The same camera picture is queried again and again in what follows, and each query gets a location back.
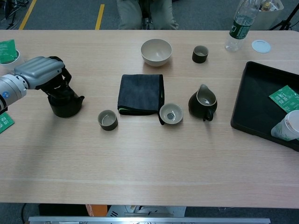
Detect dark grey folded cloth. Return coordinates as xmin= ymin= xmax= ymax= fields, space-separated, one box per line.
xmin=117 ymin=74 xmax=165 ymax=126

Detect green tea packet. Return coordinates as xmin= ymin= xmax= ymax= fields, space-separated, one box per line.
xmin=0 ymin=39 xmax=19 ymax=64
xmin=268 ymin=85 xmax=299 ymax=112
xmin=0 ymin=112 xmax=15 ymax=134

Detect seated person's legs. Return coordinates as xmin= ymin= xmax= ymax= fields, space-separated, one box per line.
xmin=116 ymin=0 xmax=179 ymax=30

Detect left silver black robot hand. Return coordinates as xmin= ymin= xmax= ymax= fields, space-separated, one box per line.
xmin=14 ymin=55 xmax=73 ymax=98

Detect white green paper cup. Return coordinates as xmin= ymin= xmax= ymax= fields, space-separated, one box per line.
xmin=271 ymin=110 xmax=299 ymax=141

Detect black tripod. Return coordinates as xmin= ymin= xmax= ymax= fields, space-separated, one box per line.
xmin=268 ymin=0 xmax=299 ymax=31

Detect small beige strainer bowl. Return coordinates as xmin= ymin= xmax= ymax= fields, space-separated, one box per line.
xmin=159 ymin=103 xmax=184 ymax=125

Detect dark brown ceramic pitcher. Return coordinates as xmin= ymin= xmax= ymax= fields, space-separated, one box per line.
xmin=188 ymin=84 xmax=218 ymax=122

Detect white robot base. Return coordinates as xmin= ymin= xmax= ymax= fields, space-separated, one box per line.
xmin=85 ymin=204 xmax=187 ymax=217

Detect white paper cup blue stripe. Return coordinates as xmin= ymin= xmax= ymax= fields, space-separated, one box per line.
xmin=0 ymin=49 xmax=25 ymax=71

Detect black plastic tray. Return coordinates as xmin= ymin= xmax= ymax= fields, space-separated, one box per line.
xmin=230 ymin=61 xmax=299 ymax=152

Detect black teapot with handle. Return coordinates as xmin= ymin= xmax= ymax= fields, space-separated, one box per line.
xmin=48 ymin=67 xmax=85 ymax=118

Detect white storage box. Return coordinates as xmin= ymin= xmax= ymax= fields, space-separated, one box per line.
xmin=254 ymin=0 xmax=285 ymax=30

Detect large beige bowl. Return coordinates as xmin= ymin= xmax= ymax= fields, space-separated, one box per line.
xmin=140 ymin=38 xmax=173 ymax=67

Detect black stand legs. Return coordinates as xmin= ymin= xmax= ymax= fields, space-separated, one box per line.
xmin=0 ymin=0 xmax=30 ymax=30

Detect aluminium rail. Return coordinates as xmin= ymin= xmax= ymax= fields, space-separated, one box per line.
xmin=28 ymin=216 xmax=271 ymax=224

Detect dark brown ceramic teacup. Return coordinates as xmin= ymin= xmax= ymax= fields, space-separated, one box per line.
xmin=192 ymin=45 xmax=209 ymax=63
xmin=97 ymin=109 xmax=119 ymax=131

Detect clear bottle with green label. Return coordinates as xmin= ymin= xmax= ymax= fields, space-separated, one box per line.
xmin=224 ymin=0 xmax=260 ymax=52

